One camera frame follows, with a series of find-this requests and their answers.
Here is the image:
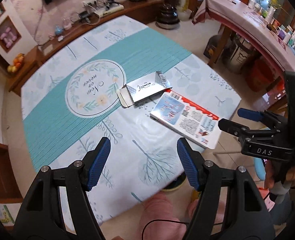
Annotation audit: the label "yellow-rimmed black trash bin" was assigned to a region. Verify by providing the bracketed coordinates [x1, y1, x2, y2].
[162, 172, 186, 192]

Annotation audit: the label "person's right hand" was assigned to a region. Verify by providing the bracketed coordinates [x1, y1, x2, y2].
[264, 160, 295, 189]

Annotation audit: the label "red white flat box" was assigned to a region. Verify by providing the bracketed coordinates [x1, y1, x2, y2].
[150, 89, 221, 150]

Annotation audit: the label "pink trouser legs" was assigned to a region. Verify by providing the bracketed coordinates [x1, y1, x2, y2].
[137, 192, 226, 240]

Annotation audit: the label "silver white carton box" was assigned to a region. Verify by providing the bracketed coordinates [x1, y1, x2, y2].
[117, 71, 172, 108]

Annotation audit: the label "side table pink cloth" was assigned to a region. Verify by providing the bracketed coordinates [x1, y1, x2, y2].
[192, 0, 295, 75]

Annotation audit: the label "dark stacked pot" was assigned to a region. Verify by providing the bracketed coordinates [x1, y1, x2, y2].
[156, 4, 180, 30]

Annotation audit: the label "leaf-print tablecloth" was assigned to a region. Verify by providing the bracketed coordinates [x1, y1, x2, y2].
[21, 16, 241, 224]

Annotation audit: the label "fruit bowl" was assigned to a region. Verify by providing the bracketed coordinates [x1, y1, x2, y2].
[7, 53, 25, 73]

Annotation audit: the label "wooden tv cabinet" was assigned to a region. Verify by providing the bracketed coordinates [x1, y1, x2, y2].
[6, 0, 164, 97]

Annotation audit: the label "pink dumbbells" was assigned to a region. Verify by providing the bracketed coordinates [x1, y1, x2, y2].
[0, 27, 17, 49]

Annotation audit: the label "white power strip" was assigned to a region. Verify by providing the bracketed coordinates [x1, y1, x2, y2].
[82, 0, 124, 18]

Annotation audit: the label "black cable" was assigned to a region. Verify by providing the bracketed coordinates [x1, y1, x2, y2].
[141, 219, 225, 240]

